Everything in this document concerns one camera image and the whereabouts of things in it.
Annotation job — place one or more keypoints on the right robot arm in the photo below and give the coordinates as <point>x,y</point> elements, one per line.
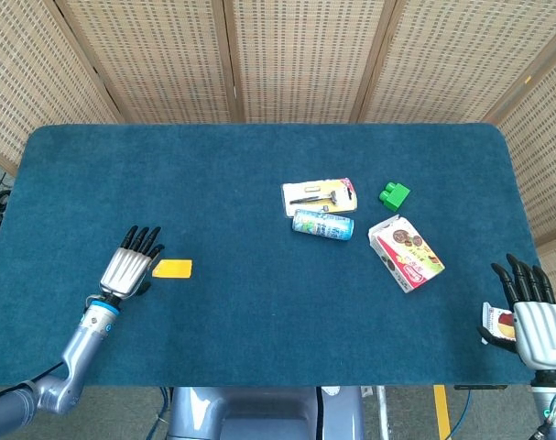
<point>554,408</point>

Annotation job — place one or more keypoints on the white red cookie box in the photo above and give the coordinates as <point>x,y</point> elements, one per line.
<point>408,254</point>

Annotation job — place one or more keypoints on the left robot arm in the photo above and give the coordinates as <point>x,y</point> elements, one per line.
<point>76,353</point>

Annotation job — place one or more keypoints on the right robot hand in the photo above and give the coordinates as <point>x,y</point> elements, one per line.
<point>541,330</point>

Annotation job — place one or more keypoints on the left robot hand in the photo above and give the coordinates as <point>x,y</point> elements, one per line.
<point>124,270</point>

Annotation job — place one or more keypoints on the white snack packet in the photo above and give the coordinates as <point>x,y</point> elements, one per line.
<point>495,321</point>

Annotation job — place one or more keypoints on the woven folding screen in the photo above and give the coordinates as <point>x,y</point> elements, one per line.
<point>305,59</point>

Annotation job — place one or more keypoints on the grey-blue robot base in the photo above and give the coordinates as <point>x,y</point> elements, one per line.
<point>259,412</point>

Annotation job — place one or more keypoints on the razor blister pack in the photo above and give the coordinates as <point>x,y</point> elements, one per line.
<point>316,194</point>

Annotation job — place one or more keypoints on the green toy building block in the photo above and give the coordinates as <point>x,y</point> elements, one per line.
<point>395,197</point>

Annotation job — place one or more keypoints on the light blue drink can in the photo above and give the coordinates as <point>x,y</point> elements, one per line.
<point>323,225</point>

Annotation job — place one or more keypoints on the blue carpet table cover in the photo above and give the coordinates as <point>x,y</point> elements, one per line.
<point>259,311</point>

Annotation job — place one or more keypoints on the orange card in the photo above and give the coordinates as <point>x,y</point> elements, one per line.
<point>173,269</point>

